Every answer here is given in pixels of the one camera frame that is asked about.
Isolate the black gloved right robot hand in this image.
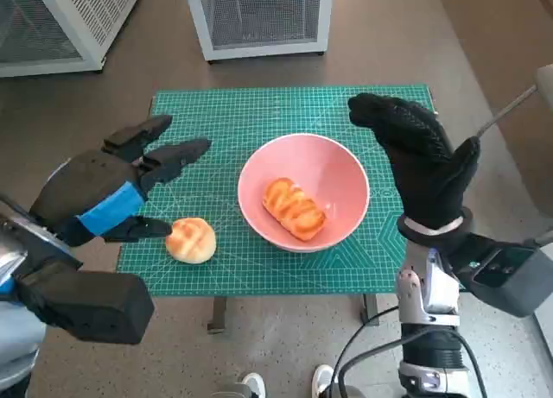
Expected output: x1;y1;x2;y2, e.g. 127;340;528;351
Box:
347;92;481;231

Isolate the black table leg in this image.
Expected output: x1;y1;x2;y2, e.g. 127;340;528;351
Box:
359;293;379;325
206;297;226;334

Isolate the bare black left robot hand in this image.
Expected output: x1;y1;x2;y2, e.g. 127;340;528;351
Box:
28;114;213;249

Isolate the white shoe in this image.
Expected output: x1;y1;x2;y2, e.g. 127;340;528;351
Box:
240;371;267;398
310;363;338;398

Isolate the black cable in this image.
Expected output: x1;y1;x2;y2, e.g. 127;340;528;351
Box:
334;306;402;398
340;328;480;398

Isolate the round scored bread bun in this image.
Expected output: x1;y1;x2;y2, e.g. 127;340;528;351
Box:
165;217;217;265

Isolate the pink bowl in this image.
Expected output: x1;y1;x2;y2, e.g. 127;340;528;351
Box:
237;132;372;253

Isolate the person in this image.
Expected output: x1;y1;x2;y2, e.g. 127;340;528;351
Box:
0;298;47;398

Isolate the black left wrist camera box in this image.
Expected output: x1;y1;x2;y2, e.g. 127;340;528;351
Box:
15;259;156;345

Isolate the long braided bread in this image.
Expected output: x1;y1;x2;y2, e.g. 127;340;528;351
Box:
261;177;327;243

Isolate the beige chair with metal legs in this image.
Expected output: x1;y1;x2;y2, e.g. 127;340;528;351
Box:
477;63;553;248

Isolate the green cutting mat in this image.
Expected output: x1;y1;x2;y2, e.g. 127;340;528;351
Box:
117;84;467;296

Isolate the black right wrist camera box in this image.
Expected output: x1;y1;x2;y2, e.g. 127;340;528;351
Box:
448;233;553;318

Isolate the wide white mesh cabinet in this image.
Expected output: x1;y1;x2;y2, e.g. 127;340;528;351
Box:
0;0;142;78

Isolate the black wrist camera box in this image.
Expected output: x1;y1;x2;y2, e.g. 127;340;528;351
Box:
448;233;553;318
15;259;156;345

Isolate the narrow white mesh cabinet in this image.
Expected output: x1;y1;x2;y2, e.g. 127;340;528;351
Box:
183;0;332;62

